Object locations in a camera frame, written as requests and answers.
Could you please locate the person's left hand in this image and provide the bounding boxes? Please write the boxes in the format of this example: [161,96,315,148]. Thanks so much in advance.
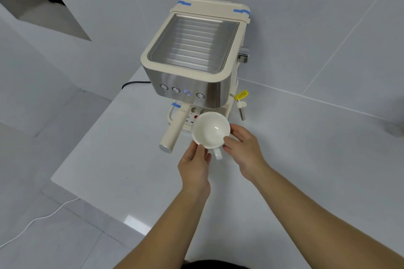
[177,142,212,193]

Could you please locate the person's right hand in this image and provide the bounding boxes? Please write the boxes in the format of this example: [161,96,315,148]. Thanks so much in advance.
[222,123,270,183]

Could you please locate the white ceramic cup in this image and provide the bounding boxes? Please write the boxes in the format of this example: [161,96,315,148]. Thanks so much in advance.
[191,112,232,161]

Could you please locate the person's left forearm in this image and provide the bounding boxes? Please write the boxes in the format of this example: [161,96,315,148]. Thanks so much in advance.
[114,184,211,269]

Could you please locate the person's right forearm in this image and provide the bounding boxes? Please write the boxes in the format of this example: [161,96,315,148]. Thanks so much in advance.
[249,163,404,269]

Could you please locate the steel steam wand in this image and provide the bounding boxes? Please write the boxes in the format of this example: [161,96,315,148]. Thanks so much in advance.
[229,93,247,121]

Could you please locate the steel steam knob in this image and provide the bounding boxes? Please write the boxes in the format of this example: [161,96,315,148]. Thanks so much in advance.
[237,47,251,64]

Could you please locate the person's dark clothing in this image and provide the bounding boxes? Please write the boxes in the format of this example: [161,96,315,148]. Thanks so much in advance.
[183,259,250,269]

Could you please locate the cream steel espresso machine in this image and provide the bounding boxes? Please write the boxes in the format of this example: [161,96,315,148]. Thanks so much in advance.
[140,0,251,134]

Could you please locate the cream portafilter handle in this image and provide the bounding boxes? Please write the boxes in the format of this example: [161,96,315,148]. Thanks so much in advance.
[159,103,192,154]

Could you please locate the black power cable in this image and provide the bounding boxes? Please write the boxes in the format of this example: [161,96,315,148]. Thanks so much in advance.
[121,80,152,90]

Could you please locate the white cable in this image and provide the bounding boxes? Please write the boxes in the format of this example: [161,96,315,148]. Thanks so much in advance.
[0,196,80,249]

